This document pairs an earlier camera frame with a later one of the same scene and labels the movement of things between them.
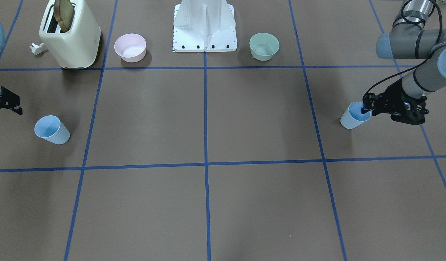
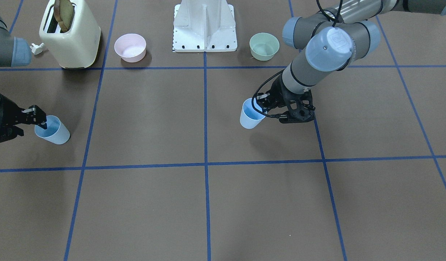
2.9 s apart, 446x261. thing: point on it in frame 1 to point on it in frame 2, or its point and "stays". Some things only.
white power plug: (37, 49) stays
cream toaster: (78, 48) stays
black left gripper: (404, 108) to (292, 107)
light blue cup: (353, 118) to (250, 118)
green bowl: (264, 46) stays
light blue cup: (51, 128) stays
